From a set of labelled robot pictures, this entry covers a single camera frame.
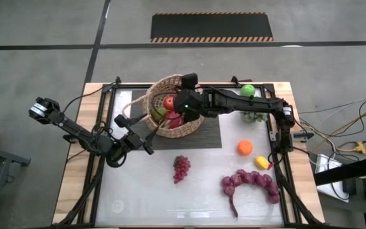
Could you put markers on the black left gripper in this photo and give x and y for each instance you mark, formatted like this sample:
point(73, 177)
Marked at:
point(133, 140)

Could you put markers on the yellow power splitter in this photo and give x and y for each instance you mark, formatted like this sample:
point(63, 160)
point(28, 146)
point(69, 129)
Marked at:
point(359, 148)

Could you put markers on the pink dragon fruit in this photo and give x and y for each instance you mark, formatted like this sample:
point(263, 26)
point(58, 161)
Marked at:
point(174, 122)

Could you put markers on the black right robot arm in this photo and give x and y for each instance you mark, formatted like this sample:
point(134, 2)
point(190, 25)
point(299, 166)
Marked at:
point(243, 102)

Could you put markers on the green grape bunch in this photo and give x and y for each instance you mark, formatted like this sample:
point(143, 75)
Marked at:
point(254, 117)

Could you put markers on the green apple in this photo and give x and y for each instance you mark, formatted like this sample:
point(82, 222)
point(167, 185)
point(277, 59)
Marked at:
point(247, 90)

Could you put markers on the white box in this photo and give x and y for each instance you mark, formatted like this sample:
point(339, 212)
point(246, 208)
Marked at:
point(324, 165)

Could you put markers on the dark grey woven placemat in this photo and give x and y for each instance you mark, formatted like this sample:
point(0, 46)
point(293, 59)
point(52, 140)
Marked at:
point(208, 136)

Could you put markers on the green pear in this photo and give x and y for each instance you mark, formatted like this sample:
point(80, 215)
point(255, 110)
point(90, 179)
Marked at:
point(161, 113)

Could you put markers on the black desk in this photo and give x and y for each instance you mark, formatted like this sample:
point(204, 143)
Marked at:
point(361, 167)

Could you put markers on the white glossy table sheet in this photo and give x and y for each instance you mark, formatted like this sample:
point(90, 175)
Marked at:
point(202, 203)

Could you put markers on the red apple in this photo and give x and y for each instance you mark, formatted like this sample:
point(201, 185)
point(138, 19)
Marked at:
point(169, 103)

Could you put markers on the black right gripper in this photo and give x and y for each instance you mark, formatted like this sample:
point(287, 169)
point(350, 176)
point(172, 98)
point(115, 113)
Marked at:
point(187, 101)

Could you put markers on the orange fruit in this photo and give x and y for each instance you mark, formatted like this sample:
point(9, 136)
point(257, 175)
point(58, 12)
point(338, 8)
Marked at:
point(245, 147)

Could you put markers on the black hazard-striped floor mat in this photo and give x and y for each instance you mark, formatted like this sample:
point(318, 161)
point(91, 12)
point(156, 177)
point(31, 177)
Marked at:
point(211, 27)

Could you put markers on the yellow lemon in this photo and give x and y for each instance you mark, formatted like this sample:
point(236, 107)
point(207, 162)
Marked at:
point(261, 162)

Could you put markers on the red grape bunch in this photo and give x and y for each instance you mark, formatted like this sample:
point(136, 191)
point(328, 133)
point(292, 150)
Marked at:
point(181, 168)

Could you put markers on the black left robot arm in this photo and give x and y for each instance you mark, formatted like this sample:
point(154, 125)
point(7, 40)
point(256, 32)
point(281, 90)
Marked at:
point(75, 130)

